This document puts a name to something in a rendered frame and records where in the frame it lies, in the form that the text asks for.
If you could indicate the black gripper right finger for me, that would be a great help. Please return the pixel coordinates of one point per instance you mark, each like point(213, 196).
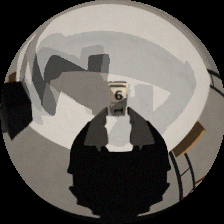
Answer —
point(144, 134)

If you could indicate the beige cube with digit 1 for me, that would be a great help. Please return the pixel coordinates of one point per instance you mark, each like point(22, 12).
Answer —
point(118, 108)

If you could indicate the beige cube with number 6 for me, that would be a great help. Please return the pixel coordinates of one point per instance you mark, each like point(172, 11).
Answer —
point(118, 93)

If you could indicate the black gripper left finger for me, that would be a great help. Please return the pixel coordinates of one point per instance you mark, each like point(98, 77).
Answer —
point(90, 139)

